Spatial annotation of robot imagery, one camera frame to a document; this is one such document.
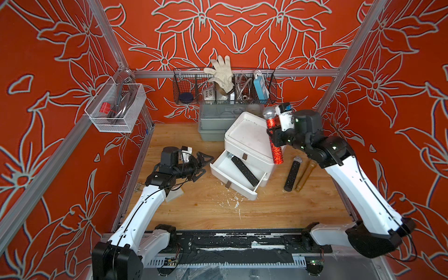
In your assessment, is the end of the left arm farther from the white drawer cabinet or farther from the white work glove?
the white work glove

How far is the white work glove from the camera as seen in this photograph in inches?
35.1

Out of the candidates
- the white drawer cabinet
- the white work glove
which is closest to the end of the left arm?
the white drawer cabinet
